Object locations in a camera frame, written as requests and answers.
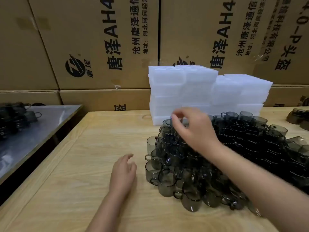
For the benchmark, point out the black round object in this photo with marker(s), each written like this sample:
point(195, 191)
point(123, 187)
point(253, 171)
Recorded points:
point(37, 104)

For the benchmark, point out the pile of smoky glass mugs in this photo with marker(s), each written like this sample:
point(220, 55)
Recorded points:
point(241, 135)

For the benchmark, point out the stainless steel table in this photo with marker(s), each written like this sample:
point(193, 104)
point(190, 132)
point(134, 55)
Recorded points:
point(41, 132)

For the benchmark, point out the person's right hand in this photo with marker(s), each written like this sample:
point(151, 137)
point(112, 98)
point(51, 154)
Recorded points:
point(195, 132)

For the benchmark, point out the person's left hand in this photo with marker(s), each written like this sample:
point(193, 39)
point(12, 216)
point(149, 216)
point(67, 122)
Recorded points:
point(122, 176)

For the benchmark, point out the dark mugs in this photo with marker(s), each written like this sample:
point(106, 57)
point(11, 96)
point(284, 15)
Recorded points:
point(14, 118)

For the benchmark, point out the person's left forearm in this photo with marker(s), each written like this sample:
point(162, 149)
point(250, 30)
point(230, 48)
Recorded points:
point(108, 215)

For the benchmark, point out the stack of white foam trays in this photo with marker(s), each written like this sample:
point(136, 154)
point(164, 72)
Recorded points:
point(183, 89)

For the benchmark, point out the person's right forearm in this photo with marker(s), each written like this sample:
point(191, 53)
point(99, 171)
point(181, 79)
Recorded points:
point(265, 188)

